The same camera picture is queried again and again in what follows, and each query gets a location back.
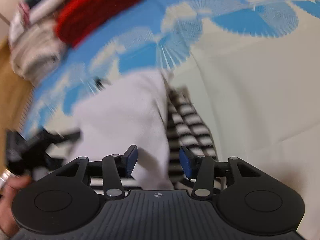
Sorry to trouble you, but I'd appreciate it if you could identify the wooden bed frame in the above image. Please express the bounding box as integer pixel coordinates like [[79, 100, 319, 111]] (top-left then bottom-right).
[[1, 41, 33, 142]]

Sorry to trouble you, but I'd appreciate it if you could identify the cream folded fleece blanket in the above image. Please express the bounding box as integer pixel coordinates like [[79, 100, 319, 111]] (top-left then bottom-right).
[[10, 18, 67, 86]]

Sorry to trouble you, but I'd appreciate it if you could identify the red folded blanket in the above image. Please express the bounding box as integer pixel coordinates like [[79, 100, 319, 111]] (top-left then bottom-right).
[[55, 0, 140, 47]]

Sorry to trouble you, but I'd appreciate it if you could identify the blue white patterned bedspread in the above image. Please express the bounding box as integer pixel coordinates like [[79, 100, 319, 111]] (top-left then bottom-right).
[[23, 0, 319, 239]]

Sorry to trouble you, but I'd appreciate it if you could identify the white folded bedding stack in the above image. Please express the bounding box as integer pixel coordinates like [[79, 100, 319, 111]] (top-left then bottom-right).
[[10, 0, 65, 32]]

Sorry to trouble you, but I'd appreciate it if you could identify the black white striped hoodie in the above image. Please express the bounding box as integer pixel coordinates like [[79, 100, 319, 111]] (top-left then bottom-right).
[[37, 71, 223, 196]]

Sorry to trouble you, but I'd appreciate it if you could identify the person's left hand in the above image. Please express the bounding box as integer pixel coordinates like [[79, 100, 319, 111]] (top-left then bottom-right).
[[0, 175, 32, 239]]

